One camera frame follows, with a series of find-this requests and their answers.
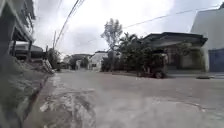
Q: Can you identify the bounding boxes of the white house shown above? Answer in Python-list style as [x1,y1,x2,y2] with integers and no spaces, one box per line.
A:
[88,50,110,72]

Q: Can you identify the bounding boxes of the dark green bushes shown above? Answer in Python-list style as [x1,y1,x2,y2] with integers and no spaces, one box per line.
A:
[100,32,168,74]

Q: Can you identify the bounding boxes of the tall thin tree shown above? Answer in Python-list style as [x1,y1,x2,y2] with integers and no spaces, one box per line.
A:
[100,18,124,52]

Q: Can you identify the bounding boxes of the grey concrete road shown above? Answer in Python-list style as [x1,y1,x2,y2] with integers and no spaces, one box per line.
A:
[21,69,224,128]

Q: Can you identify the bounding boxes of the dark vehicle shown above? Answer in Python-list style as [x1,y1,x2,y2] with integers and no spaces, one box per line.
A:
[141,51,169,80]

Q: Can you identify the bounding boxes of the bush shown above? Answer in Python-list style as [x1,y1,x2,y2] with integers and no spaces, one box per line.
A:
[46,48,62,70]

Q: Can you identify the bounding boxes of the pole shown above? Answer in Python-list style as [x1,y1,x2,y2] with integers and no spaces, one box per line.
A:
[52,30,58,51]

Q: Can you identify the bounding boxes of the house with dark roof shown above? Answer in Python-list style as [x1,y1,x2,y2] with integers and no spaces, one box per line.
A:
[141,31,209,73]

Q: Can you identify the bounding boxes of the low grey building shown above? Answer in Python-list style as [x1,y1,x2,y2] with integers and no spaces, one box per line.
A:
[9,40,46,61]

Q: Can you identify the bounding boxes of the raised grey pavement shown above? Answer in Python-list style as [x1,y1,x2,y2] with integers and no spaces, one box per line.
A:
[0,56,54,128]

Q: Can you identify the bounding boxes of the blue gate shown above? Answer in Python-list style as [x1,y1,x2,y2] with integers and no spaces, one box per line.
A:
[208,48,224,73]

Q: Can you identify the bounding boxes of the tall white building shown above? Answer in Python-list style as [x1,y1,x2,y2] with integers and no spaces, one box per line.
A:
[189,2,224,73]

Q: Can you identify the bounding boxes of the building with dark columns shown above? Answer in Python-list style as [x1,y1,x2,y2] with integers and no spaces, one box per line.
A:
[0,0,36,62]

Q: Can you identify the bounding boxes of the overhead wires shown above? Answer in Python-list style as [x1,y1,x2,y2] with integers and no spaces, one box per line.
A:
[53,0,224,48]

